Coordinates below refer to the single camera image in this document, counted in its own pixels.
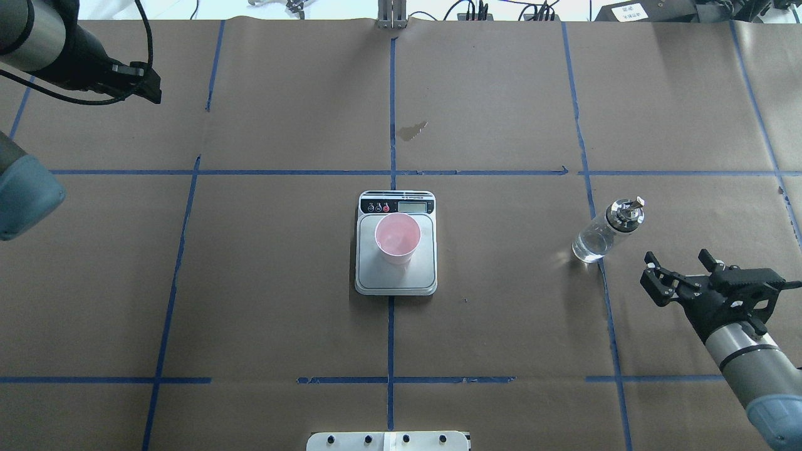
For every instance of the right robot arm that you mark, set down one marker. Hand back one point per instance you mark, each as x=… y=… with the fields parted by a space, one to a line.
x=762 y=377

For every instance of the silver kitchen scale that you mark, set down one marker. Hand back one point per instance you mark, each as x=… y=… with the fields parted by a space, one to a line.
x=373 y=274

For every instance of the clear glass sauce bottle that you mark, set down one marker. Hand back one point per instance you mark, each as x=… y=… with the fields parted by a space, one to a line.
x=613 y=225

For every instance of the aluminium frame post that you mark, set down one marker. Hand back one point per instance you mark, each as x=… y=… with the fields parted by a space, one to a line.
x=392 y=14

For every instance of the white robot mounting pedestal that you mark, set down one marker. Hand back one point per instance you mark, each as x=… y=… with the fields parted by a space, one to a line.
x=391 y=440

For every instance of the brown paper table cover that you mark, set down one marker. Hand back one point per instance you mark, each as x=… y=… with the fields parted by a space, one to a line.
x=219 y=312

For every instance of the pink plastic cup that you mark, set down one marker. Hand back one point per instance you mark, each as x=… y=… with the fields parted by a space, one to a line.
x=397 y=236

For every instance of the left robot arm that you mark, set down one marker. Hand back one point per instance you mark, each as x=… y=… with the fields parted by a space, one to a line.
x=47 y=49

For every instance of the blue tape line lengthwise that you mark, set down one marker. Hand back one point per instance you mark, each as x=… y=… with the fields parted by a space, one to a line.
x=393 y=183

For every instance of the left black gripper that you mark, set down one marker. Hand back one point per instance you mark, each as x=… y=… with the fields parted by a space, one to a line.
x=80 y=65

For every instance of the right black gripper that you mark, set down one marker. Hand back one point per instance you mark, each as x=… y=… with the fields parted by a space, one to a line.
x=700 y=305

